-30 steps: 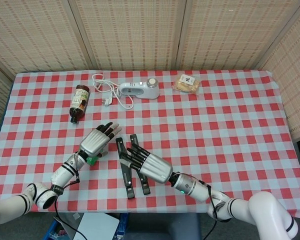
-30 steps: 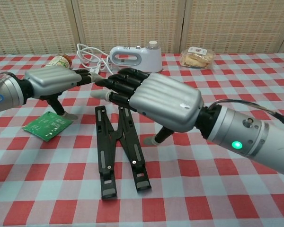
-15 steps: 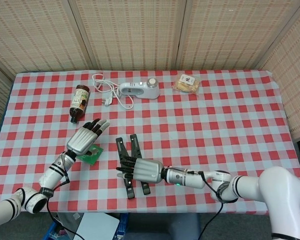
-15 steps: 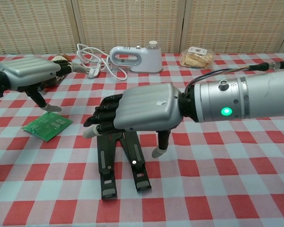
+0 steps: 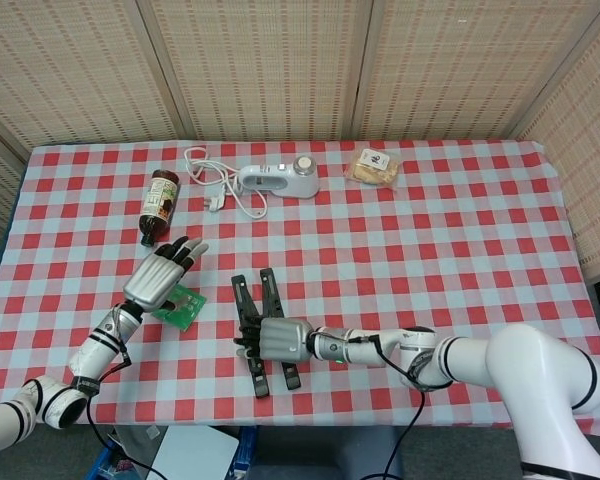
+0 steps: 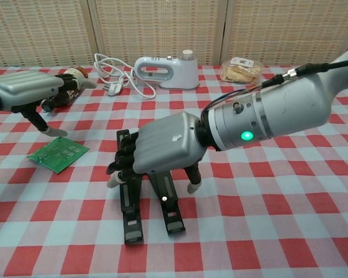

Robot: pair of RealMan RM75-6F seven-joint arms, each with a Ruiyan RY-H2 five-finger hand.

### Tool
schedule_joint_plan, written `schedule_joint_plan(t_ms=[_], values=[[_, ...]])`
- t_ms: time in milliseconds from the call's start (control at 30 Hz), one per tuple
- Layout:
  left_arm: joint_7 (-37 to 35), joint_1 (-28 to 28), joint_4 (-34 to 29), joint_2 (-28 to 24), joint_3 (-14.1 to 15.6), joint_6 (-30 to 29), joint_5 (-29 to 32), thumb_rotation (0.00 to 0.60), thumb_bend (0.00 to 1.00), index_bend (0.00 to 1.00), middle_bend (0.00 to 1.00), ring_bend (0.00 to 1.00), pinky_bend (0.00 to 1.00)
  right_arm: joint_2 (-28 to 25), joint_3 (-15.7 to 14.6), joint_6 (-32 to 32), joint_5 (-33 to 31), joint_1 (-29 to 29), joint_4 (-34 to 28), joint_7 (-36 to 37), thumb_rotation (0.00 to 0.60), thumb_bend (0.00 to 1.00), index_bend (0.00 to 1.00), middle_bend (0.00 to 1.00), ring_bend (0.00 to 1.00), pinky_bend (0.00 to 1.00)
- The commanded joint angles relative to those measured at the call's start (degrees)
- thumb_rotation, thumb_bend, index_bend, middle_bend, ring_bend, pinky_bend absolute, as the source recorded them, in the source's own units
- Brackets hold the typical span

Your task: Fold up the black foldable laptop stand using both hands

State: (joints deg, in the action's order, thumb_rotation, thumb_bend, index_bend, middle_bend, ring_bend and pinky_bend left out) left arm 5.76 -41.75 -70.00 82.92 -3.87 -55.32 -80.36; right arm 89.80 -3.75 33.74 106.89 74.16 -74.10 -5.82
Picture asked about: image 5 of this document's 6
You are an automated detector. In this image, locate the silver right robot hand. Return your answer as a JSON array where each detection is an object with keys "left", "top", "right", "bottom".
[{"left": 233, "top": 315, "right": 315, "bottom": 362}]

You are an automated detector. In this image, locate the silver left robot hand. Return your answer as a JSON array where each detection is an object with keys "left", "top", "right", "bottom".
[{"left": 122, "top": 236, "right": 210, "bottom": 314}]

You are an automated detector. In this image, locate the black folding stand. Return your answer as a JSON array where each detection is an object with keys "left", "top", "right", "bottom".
[{"left": 230, "top": 268, "right": 302, "bottom": 399}]

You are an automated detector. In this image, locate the green foil sachet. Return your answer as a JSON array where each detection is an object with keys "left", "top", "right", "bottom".
[{"left": 152, "top": 285, "right": 208, "bottom": 332}]

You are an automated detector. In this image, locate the brown glass bottle with label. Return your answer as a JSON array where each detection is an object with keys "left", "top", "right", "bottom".
[{"left": 139, "top": 168, "right": 178, "bottom": 249}]

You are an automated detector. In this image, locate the blue box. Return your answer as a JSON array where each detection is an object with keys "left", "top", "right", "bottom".
[{"left": 234, "top": 425, "right": 259, "bottom": 476}]

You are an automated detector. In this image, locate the white flat board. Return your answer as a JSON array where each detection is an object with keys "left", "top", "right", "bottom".
[{"left": 147, "top": 424, "right": 240, "bottom": 480}]

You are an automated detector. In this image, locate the white handheld garment steamer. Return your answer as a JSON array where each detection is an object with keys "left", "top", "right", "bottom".
[{"left": 236, "top": 155, "right": 321, "bottom": 200}]

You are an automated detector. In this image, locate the red white checkered tablecloth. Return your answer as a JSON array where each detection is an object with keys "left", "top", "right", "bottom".
[{"left": 0, "top": 138, "right": 600, "bottom": 426}]

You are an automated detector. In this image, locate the blue plastic crate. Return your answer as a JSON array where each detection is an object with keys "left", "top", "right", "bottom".
[{"left": 97, "top": 432, "right": 136, "bottom": 480}]

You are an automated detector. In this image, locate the clear bag of cookies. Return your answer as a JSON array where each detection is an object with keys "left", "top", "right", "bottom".
[{"left": 344, "top": 147, "right": 402, "bottom": 190}]

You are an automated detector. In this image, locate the white power cable with plug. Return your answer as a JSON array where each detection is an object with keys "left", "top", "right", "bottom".
[{"left": 183, "top": 145, "right": 270, "bottom": 220}]

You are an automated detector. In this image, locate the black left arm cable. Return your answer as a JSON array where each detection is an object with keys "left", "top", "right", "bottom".
[{"left": 74, "top": 349, "right": 171, "bottom": 480}]

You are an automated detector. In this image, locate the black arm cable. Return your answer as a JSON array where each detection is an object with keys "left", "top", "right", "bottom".
[
  {"left": 349, "top": 333, "right": 431, "bottom": 480},
  {"left": 74, "top": 349, "right": 171, "bottom": 480}
]

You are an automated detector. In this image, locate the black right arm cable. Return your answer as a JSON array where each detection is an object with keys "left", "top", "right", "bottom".
[{"left": 349, "top": 333, "right": 431, "bottom": 480}]

